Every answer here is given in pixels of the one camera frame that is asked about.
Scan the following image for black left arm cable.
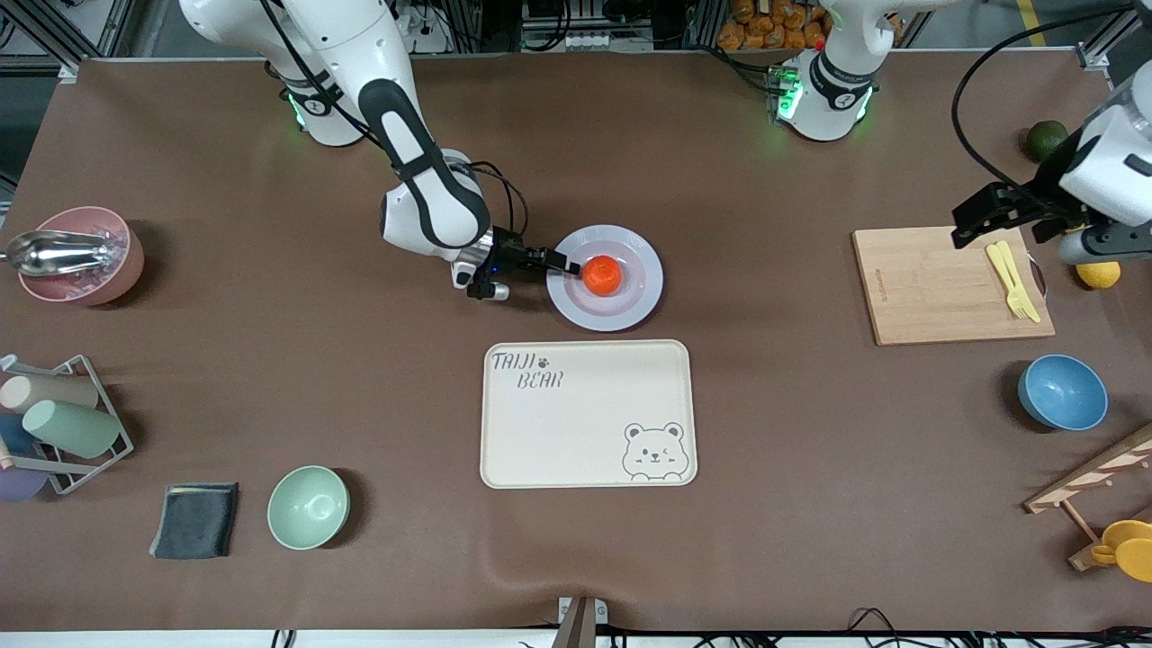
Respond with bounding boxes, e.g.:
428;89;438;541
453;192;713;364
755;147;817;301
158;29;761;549
952;9;1137;197

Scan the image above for green cup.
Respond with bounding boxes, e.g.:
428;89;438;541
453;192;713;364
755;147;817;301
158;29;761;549
22;399;122;458

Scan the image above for orange fruit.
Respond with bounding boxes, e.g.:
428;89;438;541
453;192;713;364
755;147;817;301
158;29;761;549
581;255;625;297

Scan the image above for wooden cutting board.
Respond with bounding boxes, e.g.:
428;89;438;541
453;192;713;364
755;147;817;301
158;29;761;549
852;224;1056;347

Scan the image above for lavender round plate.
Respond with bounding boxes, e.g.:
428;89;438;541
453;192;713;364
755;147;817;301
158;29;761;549
546;225;665;333

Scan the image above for yellow plastic fork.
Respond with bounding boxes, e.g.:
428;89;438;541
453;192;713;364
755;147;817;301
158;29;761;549
985;243;1031;320

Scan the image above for pink bowl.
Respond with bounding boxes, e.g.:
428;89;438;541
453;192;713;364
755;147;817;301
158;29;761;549
18;206;145;307

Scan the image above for yellow plastic knife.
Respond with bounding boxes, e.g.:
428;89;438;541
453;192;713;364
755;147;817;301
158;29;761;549
997;240;1042;325

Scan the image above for green lime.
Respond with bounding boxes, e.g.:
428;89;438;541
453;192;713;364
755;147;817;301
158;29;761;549
1027;120;1070;163

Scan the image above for blue bowl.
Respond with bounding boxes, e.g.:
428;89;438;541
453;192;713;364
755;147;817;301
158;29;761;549
1018;354;1109;431

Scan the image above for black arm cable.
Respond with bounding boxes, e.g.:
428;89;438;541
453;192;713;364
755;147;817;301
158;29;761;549
468;162;528;237
952;9;1137;197

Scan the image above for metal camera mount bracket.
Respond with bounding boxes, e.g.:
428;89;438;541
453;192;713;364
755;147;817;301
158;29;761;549
553;596;609;648

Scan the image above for grey wire cup rack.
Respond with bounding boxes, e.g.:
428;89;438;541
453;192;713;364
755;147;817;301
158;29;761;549
0;354;136;496

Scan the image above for wooden hanging rack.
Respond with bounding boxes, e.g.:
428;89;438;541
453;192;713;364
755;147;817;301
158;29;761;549
1024;423;1152;572

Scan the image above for purple cup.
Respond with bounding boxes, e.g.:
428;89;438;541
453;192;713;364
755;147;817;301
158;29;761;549
0;468;50;502

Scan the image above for black floor cables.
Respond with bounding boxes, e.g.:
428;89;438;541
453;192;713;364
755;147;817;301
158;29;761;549
270;607;1152;648

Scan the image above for bag of orange fruits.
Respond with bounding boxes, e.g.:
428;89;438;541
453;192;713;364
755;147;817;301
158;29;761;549
717;0;831;52

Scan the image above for beige cup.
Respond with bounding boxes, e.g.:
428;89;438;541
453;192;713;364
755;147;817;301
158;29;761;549
0;373;100;415

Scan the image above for blue cup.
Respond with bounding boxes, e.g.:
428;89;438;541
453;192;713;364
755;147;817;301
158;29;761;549
0;414;39;455

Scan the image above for dark grey folded cloth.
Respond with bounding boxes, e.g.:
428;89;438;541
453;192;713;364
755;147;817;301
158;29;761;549
149;483;240;560

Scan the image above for white power strip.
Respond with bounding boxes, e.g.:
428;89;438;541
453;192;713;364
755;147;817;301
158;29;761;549
391;0;451;55

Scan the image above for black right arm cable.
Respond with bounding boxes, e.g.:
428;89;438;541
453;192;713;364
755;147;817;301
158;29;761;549
468;162;528;237

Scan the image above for shiny metal scoop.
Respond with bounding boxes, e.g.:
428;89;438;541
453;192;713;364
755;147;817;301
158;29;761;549
4;229;122;278

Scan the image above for cream bear print tray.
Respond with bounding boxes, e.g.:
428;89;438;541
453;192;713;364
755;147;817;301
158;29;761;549
480;339;698;490

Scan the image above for green bowl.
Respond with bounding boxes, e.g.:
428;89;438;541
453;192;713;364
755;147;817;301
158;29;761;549
267;465;350;551

